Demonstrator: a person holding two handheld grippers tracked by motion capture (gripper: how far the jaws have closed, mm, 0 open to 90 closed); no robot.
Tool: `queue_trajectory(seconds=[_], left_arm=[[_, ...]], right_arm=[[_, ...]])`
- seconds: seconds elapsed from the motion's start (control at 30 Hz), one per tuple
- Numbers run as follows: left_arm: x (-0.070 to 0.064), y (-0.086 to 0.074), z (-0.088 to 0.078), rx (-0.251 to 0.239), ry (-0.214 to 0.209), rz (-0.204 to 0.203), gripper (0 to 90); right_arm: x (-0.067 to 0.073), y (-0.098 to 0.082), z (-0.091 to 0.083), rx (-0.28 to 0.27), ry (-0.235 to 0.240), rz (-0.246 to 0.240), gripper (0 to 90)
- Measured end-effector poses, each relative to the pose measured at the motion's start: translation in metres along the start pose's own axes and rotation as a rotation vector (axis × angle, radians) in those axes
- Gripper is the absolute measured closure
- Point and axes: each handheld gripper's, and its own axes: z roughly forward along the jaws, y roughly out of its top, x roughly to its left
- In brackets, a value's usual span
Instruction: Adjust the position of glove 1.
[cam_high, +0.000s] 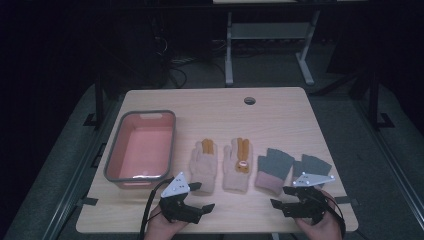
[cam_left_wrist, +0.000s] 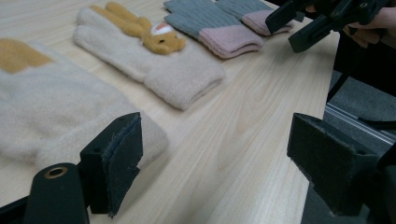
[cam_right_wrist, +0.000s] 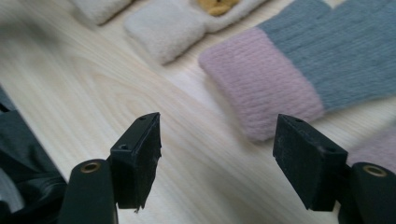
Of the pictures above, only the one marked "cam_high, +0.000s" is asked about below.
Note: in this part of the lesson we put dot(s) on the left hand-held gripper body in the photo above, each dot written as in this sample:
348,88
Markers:
175,188

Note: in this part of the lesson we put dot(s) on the pink basin with grey rim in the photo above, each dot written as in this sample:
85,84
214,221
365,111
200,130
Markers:
143,150

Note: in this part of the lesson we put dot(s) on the grey metal desk frame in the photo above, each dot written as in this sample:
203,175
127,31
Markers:
266,30

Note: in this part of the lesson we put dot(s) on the black metal stand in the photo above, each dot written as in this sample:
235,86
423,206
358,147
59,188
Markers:
374,100
98,100

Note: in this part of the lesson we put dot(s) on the beige glove with bear patch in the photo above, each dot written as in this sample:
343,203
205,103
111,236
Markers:
237,176

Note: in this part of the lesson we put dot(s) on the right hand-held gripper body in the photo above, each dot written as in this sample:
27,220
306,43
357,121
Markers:
311,180

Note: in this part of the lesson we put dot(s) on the person's left hand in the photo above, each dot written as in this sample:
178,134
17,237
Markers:
158,228

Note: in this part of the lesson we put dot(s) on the person's right hand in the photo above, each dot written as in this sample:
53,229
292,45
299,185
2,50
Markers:
325,231

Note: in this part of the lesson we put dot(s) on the grey glove with pink cuff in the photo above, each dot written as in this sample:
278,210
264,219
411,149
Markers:
315,165
273,165

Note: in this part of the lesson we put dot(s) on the beige glove with orange fingers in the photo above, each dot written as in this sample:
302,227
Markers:
203,165

